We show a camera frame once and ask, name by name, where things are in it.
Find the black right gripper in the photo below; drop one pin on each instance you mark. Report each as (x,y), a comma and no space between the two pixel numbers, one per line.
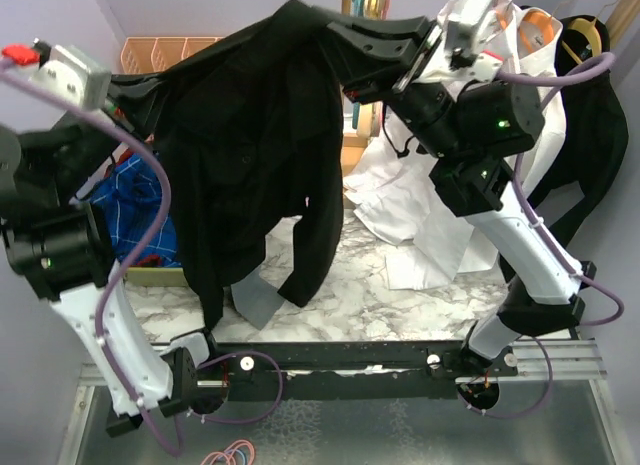
(381,57)

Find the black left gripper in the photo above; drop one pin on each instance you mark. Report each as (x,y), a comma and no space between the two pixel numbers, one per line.
(133,97)

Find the black shirt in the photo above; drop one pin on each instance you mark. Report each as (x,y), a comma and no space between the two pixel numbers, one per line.
(592,154)
(251,133)

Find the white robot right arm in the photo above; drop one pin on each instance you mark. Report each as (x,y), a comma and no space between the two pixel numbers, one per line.
(545,298)

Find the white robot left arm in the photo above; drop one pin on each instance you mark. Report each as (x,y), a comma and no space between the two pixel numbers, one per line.
(63,251)

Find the pink hanger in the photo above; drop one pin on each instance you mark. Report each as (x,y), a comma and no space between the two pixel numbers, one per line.
(384,6)

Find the blue plaid shirt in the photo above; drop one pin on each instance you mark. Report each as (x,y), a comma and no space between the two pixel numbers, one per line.
(130,196)

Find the orange hanger left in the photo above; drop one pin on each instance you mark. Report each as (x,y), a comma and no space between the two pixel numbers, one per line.
(505,16)

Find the orange hanger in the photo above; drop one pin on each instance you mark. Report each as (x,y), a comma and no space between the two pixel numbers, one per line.
(505,16)
(535,30)

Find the white shirt front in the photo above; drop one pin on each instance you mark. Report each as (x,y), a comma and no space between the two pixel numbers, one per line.
(397,202)

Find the orange hanger right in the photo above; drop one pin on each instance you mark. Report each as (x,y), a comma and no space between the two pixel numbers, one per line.
(535,30)

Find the hanging black shirt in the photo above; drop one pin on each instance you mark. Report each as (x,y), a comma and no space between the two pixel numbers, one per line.
(592,154)

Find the pink plastic file organizer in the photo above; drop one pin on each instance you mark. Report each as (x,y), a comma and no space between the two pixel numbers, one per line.
(143,55)

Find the green laundry basket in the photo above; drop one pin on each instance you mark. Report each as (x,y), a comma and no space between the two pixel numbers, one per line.
(155,277)

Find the grey cloth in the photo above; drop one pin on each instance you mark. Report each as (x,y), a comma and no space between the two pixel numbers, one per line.
(255,299)

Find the black base bar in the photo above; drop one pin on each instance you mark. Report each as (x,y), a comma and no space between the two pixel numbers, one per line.
(323,371)

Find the coloured rubber bands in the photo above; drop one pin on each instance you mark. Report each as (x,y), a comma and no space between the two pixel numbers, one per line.
(240,452)

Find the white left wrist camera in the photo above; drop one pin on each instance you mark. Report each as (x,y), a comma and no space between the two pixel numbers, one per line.
(64,71)

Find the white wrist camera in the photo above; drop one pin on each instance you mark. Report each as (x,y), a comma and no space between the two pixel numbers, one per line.
(64,71)
(468,26)

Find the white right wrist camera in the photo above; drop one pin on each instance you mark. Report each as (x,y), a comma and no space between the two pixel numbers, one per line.
(468,26)

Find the aluminium rail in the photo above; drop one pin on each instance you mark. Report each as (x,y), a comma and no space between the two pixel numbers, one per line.
(545,414)

